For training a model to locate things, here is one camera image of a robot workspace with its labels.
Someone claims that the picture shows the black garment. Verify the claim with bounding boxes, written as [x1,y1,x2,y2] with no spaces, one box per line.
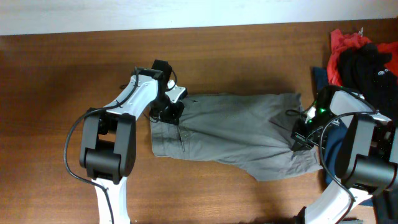
[335,44,397,208]

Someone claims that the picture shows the grey shorts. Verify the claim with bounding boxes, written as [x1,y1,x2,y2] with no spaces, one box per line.
[150,93,322,181]

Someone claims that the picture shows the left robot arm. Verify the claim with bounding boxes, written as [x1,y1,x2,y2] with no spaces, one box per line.
[79,60,187,223]

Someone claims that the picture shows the red garment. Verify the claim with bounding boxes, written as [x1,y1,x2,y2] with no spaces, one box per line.
[326,29,397,86]

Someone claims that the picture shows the blue denim garment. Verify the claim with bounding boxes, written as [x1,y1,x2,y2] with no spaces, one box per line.
[312,67,374,207]

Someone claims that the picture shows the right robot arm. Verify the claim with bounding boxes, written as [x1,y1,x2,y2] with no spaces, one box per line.
[286,85,397,224]

